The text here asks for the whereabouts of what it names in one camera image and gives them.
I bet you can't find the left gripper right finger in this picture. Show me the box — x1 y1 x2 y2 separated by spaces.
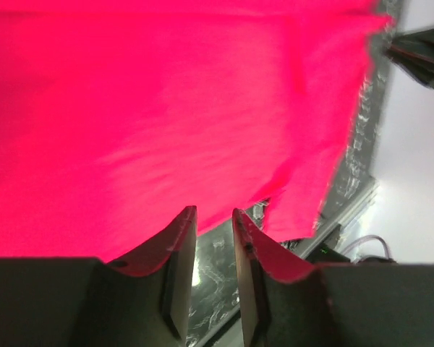
232 209 339 346

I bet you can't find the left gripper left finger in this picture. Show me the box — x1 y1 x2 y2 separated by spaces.
68 206 197 346

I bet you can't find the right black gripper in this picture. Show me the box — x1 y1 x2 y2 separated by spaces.
384 27 434 90

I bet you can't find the magenta pink t shirt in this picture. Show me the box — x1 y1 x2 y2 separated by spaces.
0 1 390 260

